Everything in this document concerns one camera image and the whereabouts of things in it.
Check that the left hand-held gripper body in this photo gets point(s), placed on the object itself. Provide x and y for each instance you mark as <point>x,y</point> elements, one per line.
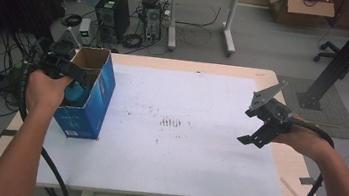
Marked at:
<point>53,59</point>

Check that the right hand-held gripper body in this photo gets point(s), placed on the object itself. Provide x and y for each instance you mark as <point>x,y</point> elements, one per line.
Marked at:
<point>276,115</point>

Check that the light blue plastic object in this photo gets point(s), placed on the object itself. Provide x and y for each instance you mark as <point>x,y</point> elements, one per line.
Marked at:
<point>77,94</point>

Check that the blue cardboard box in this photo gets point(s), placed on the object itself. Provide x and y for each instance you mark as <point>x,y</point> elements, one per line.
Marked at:
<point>94,108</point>

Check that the person's left hand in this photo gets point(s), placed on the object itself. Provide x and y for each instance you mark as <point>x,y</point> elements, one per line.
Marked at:
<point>43,93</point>

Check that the person's right hand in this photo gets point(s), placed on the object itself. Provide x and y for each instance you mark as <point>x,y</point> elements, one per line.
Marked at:
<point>305,139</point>

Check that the white device with green light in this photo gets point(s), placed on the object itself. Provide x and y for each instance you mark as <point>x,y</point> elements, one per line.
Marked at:
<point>85,28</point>

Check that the thin wooden stick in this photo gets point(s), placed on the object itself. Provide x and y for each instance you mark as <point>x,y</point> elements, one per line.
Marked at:
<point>290,189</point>

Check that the grey floor mat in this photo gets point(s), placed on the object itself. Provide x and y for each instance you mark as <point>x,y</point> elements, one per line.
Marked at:
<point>338,118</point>

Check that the black tape strip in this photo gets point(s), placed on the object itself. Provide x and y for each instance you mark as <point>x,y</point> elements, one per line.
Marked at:
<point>306,180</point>
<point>7,133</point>

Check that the black computer tower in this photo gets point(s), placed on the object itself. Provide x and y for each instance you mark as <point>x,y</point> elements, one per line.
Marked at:
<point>116,10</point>

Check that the black office chair base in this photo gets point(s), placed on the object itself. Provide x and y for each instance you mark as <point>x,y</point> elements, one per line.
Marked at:
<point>331,48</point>

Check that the white table mat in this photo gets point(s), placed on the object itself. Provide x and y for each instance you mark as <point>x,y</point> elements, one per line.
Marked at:
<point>171,161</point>

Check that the open computer case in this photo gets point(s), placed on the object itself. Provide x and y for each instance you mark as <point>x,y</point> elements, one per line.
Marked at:
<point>152,16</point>

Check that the open brown cardboard box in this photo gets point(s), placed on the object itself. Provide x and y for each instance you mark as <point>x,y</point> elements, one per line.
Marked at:
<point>306,17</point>

